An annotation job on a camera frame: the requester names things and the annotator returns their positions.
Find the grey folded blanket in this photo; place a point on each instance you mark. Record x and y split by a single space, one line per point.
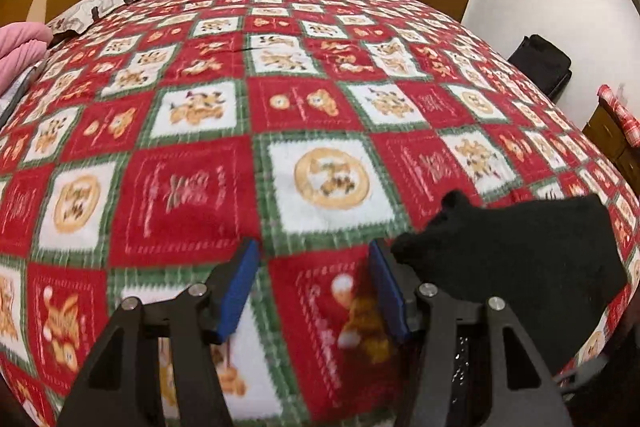
11 93

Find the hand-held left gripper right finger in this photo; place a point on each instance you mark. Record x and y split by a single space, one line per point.
392 297

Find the pink folded blanket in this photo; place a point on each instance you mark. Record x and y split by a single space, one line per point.
17 49

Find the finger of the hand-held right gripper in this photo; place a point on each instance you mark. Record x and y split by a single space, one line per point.
582 369

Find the black pants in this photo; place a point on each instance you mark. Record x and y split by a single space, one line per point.
525 247

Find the patterned pillow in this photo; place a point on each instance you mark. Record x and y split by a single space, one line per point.
85 9

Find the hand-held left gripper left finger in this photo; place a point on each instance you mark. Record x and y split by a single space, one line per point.
237 297

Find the wooden cabinet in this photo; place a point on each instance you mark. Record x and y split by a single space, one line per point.
607 137

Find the red checkered cloth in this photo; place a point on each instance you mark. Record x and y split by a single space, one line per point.
620 109

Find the red checkered printed blanket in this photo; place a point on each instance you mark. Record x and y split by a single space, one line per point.
210 127

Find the black bag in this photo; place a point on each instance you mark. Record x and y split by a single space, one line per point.
542 62

